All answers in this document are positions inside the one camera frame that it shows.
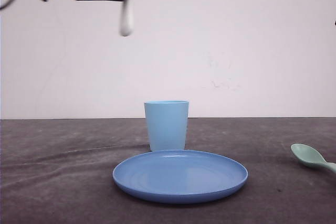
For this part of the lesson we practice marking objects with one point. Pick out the white plastic spoon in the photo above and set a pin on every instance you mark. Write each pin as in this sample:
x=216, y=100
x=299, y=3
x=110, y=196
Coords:
x=126, y=18

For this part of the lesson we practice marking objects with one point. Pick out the light blue plastic cup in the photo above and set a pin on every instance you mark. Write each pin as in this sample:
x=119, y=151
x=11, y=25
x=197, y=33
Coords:
x=167, y=124

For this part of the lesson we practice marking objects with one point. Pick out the green plastic spoon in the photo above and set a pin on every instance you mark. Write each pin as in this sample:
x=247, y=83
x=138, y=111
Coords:
x=310, y=157

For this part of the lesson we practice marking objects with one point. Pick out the blue plastic plate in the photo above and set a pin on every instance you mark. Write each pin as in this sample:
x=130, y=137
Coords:
x=180, y=176

